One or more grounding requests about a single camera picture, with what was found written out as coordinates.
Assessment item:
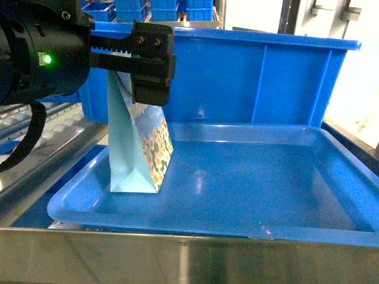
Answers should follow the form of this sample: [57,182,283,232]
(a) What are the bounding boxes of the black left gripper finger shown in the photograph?
[90,21,176,106]

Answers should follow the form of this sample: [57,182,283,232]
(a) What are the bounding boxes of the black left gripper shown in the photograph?
[1,1,94,105]

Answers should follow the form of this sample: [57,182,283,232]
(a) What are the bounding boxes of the flower gift bag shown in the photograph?
[107,71,174,193]

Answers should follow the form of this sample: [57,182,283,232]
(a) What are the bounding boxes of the roller conveyor rails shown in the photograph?
[0,101,109,202]

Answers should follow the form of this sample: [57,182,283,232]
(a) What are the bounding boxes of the large blue plastic bin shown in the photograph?
[77,24,362,127]

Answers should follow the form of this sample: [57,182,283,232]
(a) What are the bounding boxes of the blue plastic tray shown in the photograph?
[47,124,378,247]

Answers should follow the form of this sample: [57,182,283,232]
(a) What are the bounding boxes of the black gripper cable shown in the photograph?
[0,100,47,173]

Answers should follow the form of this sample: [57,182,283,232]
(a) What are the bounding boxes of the steel front rail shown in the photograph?
[1,228,378,283]

